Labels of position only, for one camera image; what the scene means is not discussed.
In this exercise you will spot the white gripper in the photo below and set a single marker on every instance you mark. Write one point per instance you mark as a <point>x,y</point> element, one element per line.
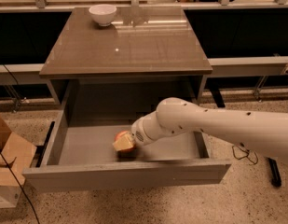
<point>138,133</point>

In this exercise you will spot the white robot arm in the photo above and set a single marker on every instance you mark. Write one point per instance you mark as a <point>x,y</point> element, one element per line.
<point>263,132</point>

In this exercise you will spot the open grey top drawer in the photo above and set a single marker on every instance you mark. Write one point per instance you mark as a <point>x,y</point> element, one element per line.
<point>80,155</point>

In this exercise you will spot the grey cabinet with counter top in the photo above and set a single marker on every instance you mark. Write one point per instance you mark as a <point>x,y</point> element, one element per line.
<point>140,42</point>

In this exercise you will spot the cardboard box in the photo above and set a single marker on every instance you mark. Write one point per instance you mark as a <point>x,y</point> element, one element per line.
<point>16,154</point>

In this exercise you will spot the white ceramic bowl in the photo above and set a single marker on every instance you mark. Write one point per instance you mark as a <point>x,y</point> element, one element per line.
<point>103,14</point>

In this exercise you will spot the black stand leg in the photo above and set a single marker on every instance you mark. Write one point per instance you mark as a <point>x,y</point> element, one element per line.
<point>276,178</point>

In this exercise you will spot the black drawer slide rail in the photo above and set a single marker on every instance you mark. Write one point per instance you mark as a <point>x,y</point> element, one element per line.
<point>41,149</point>

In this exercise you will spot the grey horizontal rail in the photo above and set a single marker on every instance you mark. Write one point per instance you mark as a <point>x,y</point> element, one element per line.
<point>222,67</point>

